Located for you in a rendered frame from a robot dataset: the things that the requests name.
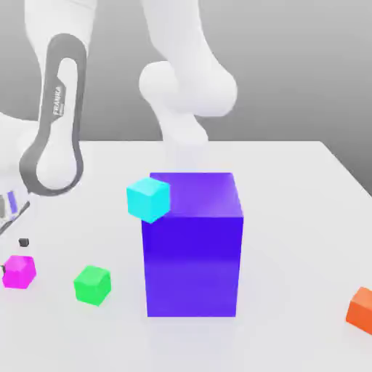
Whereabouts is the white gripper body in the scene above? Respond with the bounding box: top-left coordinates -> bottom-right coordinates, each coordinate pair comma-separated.
0,200 -> 38,256

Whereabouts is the small magenta cube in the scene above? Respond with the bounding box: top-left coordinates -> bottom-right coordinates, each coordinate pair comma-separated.
1,254 -> 38,291

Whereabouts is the small green cube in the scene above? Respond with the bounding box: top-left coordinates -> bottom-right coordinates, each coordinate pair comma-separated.
73,264 -> 112,307

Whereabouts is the small cyan cube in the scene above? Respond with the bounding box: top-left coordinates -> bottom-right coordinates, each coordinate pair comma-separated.
126,177 -> 171,225

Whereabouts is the small orange cube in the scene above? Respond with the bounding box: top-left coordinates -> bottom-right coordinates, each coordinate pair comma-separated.
345,286 -> 372,336

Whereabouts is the large purple box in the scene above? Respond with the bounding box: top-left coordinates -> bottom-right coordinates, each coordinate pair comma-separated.
141,171 -> 244,318

